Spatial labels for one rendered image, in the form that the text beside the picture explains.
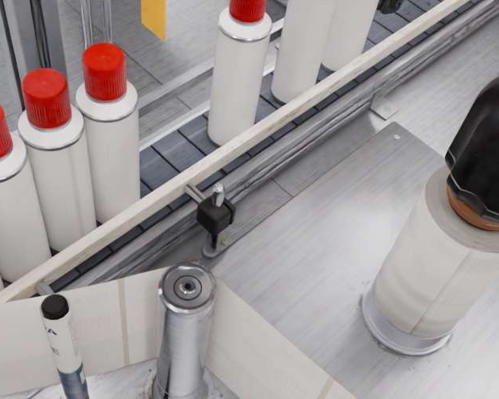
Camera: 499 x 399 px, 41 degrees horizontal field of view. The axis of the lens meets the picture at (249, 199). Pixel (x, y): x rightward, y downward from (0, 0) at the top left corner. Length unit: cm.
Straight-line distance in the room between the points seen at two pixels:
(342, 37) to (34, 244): 44
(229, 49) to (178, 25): 33
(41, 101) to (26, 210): 10
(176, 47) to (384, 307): 49
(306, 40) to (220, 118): 12
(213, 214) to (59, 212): 14
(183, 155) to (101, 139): 18
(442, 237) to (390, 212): 23
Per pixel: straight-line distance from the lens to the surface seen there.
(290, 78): 77
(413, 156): 79
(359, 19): 80
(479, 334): 69
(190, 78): 70
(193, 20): 98
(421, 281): 55
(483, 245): 50
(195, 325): 44
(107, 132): 56
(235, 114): 70
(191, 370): 51
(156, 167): 72
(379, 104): 91
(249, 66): 65
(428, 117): 92
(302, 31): 73
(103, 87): 54
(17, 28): 65
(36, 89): 51
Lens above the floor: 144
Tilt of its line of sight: 53 degrees down
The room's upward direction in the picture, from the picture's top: 11 degrees clockwise
